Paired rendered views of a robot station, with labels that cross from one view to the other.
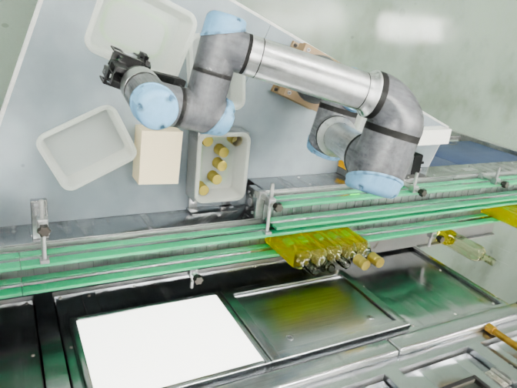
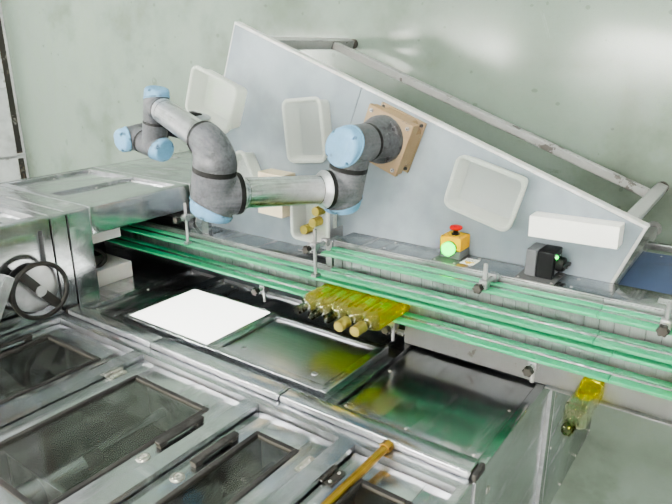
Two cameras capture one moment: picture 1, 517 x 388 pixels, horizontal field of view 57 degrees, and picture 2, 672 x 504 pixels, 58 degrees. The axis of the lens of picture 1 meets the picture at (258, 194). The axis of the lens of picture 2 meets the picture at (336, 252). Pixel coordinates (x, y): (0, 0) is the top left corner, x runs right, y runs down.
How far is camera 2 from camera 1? 1.94 m
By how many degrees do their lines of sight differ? 61
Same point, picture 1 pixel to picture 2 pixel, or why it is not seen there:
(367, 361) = (247, 383)
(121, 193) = (265, 220)
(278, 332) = (247, 342)
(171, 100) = (121, 135)
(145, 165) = not seen: hidden behind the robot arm
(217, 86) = (145, 129)
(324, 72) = (172, 121)
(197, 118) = (140, 147)
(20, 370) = (151, 297)
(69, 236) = (216, 237)
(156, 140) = not seen: hidden behind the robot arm
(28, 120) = not seen: hidden behind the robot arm
